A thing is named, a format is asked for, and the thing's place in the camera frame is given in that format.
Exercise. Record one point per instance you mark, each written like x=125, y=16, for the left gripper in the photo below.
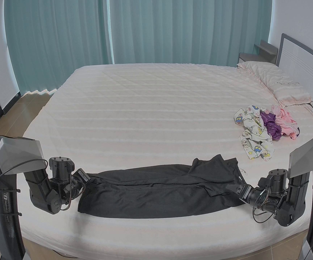
x=77, y=184

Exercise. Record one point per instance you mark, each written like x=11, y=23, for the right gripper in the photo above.
x=254, y=196

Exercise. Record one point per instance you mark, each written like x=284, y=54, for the black T-shirt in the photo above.
x=159, y=194

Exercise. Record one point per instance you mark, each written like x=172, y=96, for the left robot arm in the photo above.
x=4, y=199

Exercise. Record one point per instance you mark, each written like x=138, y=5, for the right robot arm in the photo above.
x=300, y=188

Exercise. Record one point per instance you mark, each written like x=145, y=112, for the bed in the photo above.
x=145, y=104

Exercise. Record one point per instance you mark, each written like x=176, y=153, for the white printed garment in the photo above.
x=251, y=129

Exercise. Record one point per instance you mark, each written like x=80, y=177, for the purple garment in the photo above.
x=271, y=124

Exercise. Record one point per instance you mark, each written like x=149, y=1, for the pink garment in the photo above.
x=286, y=120

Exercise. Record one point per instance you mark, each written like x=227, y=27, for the cream pillow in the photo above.
x=281, y=83

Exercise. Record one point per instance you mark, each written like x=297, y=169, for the grey bedside table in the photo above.
x=266, y=49

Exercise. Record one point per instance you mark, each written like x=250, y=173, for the blue-green curtain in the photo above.
x=58, y=36
x=189, y=23

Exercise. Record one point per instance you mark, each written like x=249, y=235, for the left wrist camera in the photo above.
x=71, y=168

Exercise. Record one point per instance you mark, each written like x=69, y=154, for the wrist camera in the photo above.
x=71, y=168
x=262, y=182

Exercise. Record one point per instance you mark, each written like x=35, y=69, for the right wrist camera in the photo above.
x=262, y=182

